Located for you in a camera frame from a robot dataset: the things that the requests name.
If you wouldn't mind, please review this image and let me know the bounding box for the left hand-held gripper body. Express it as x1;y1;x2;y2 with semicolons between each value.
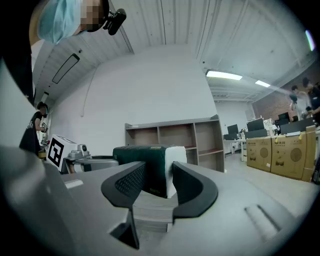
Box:
46;134;91;174

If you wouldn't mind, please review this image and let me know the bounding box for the green and white packet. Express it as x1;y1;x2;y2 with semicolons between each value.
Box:
112;144;188;199

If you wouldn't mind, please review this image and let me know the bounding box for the white office desk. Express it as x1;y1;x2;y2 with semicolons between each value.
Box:
223;138;247;161

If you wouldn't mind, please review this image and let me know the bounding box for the black flat panel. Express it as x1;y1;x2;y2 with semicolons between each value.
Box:
244;128;268;140

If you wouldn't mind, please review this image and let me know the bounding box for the unlit black ceiling light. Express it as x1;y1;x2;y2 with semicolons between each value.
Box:
51;53;81;85

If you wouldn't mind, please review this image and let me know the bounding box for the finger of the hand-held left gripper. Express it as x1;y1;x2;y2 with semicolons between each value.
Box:
73;156;120;173

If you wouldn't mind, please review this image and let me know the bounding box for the person's black shirt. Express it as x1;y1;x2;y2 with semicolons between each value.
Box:
0;29;36;107

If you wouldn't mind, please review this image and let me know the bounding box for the long white ceiling light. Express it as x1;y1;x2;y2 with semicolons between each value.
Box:
205;69;243;82

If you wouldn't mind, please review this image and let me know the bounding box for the grey wooden shelf desk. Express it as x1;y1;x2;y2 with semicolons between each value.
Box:
124;114;225;174

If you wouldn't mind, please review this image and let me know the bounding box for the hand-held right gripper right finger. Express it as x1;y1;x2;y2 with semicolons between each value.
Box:
154;161;302;256

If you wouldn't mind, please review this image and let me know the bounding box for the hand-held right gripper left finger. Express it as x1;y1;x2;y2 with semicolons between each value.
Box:
61;161;148;250

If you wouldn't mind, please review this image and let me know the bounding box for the black head camera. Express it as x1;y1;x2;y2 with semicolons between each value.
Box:
101;8;127;36

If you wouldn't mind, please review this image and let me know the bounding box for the blue face mask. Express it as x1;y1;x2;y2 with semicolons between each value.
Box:
37;0;84;46

